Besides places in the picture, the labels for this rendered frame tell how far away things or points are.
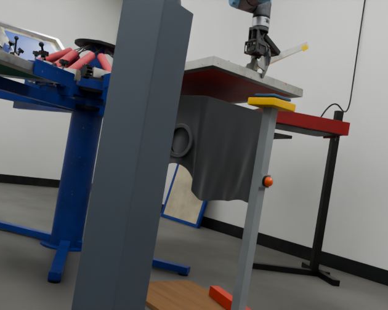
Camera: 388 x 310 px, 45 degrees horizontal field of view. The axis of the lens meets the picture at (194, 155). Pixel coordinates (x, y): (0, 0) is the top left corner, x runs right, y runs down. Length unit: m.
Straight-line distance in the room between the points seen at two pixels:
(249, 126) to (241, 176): 0.23
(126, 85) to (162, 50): 0.17
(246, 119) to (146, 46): 0.68
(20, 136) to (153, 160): 4.98
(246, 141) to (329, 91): 2.24
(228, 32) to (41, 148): 2.96
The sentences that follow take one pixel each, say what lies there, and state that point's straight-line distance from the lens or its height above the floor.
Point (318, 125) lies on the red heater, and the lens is 3.27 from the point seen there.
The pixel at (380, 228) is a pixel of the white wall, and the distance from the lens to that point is 3.90.
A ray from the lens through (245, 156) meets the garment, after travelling 2.12.
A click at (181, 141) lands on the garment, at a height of 0.75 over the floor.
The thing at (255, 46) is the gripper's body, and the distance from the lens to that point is 2.02.
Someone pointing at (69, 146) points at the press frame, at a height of 0.64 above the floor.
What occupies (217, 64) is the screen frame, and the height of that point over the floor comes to 1.06.
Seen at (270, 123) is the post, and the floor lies 0.87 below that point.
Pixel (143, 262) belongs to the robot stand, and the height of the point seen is 0.31.
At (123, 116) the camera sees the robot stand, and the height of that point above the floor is 0.79.
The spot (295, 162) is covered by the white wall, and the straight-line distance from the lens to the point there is 4.34.
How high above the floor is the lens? 0.68
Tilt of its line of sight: 1 degrees up
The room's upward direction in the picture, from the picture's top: 9 degrees clockwise
